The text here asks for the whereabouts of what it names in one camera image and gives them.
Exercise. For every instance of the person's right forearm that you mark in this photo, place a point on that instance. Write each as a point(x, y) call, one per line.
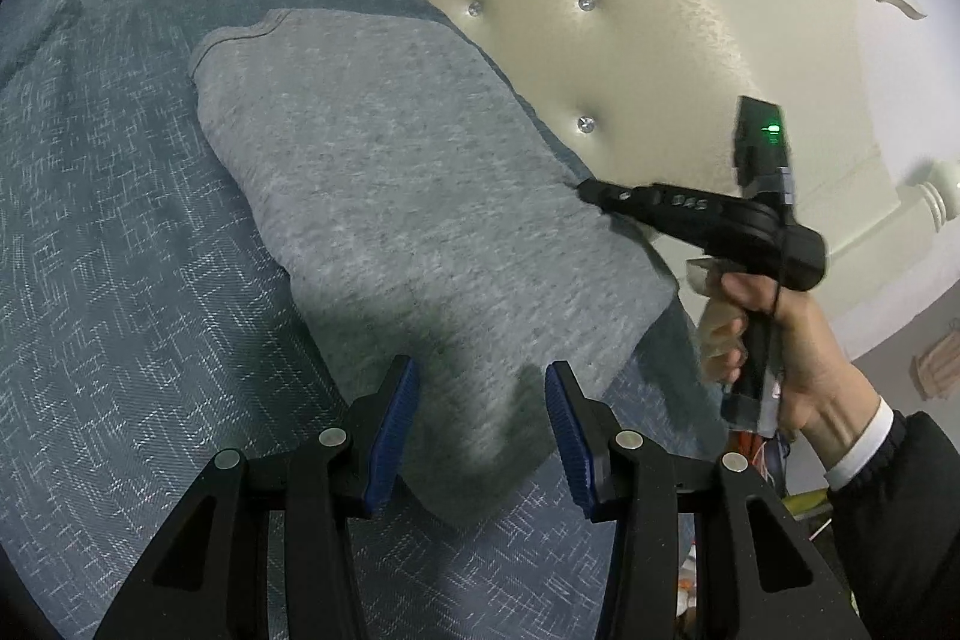
point(900, 497)

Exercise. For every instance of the person's right hand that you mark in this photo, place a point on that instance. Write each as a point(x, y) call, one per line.
point(810, 362)

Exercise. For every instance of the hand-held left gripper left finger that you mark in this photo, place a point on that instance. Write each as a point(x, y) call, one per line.
point(394, 430)

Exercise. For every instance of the blue bed cover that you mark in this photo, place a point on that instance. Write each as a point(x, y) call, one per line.
point(112, 272)

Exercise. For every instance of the grey sweater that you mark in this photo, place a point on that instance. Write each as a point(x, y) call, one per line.
point(390, 175)

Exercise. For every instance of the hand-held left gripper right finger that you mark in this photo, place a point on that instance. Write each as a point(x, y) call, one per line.
point(570, 437)

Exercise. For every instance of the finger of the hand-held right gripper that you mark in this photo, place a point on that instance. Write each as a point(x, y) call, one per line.
point(645, 203)

